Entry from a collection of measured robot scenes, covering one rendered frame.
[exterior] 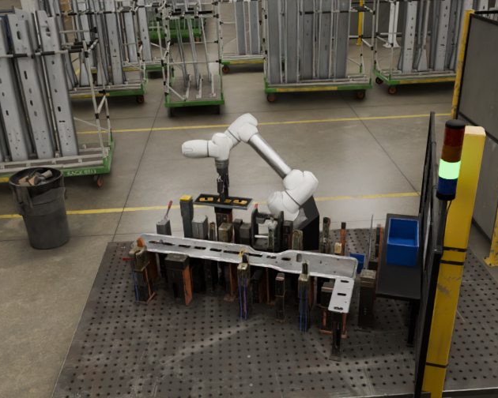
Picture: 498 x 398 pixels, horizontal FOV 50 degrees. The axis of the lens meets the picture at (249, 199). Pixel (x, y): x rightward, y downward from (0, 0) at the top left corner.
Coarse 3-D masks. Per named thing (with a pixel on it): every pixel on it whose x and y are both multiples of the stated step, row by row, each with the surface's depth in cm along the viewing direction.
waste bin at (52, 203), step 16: (16, 176) 515; (32, 176) 510; (48, 176) 517; (16, 192) 492; (32, 192) 489; (48, 192) 496; (64, 192) 517; (16, 208) 506; (32, 208) 500; (48, 208) 504; (64, 208) 523; (32, 224) 509; (48, 224) 511; (64, 224) 526; (32, 240) 520; (48, 240) 518; (64, 240) 530
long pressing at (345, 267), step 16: (144, 240) 334; (176, 240) 333; (192, 240) 332; (208, 240) 331; (192, 256) 316; (208, 256) 315; (224, 256) 314; (272, 256) 313; (288, 256) 312; (304, 256) 311; (320, 256) 311; (336, 256) 309; (288, 272) 298; (320, 272) 295; (336, 272) 295; (352, 272) 294
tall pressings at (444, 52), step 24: (432, 0) 977; (456, 0) 975; (480, 0) 934; (408, 24) 959; (432, 24) 991; (456, 24) 972; (408, 48) 974; (432, 48) 1004; (456, 48) 966; (408, 72) 991; (456, 72) 976
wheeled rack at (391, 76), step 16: (384, 0) 948; (400, 0) 930; (416, 0) 932; (400, 32) 1011; (416, 32) 1013; (400, 48) 1024; (384, 80) 978; (400, 80) 960; (416, 80) 959; (432, 80) 962; (448, 80) 964
